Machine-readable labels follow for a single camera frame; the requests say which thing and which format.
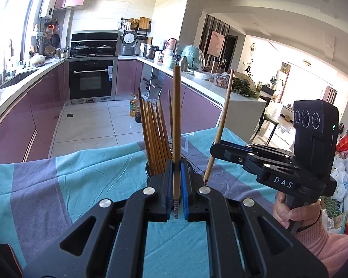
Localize black wall rack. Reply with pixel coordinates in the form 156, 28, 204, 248
118, 17, 152, 38

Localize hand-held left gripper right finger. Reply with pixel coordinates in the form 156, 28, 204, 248
180, 159, 328, 278

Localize white water heater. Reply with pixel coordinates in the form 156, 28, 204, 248
39, 0, 58, 18

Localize person's right forearm pink sleeve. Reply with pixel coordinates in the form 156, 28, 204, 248
295, 208, 348, 278

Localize yellow cooking oil bottle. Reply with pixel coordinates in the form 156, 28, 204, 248
130, 94, 140, 118

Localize dining chair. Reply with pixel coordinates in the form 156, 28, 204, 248
255, 113, 280, 145

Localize teal and grey tablecloth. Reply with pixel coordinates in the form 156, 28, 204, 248
0, 127, 282, 278

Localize white casserole pot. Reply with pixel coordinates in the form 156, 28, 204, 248
30, 54, 47, 66

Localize person's right hand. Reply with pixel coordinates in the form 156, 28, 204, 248
273, 193, 322, 229

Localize green air fryer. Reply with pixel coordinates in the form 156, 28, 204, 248
181, 45, 205, 70

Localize black range hood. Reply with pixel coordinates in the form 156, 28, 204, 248
70, 30, 119, 57

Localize purple base cabinets under appliances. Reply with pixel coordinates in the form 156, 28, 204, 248
116, 59, 224, 135

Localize bundle of brown chopsticks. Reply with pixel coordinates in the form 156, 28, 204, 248
138, 87, 174, 176

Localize black pot with lid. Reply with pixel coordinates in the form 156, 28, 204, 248
96, 45, 116, 55

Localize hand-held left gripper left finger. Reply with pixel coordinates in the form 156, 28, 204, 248
23, 159, 174, 278

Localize black built-in oven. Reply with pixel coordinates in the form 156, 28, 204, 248
66, 57, 118, 105

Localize kitchen window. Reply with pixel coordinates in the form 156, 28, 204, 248
0, 0, 44, 73

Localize red plastic bag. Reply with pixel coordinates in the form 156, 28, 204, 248
336, 135, 348, 152

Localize white plastic bags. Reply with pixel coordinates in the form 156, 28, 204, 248
331, 151, 348, 203

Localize metal sink faucet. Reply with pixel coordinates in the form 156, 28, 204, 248
3, 38, 16, 82

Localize clear snack container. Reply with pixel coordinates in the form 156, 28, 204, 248
214, 74, 229, 89

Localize white rice cooker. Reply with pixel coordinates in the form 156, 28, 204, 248
122, 30, 138, 56

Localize leafy green vegetables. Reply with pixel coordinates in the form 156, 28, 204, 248
232, 77, 260, 97

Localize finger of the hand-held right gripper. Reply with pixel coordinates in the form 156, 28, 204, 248
218, 140, 292, 158
209, 142, 301, 177

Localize framed wall picture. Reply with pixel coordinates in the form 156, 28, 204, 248
206, 30, 225, 57

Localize purple base cabinets under sink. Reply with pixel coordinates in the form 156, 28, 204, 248
0, 59, 67, 180

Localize stainless steel pot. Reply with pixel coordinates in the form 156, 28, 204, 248
142, 43, 160, 60

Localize brown wooden chopstick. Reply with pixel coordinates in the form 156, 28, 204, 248
203, 69, 235, 186
172, 66, 181, 221

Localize black wok with lid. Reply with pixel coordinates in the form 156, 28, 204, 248
71, 43, 90, 55

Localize black mesh utensil holder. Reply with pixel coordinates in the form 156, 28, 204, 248
144, 156, 198, 181

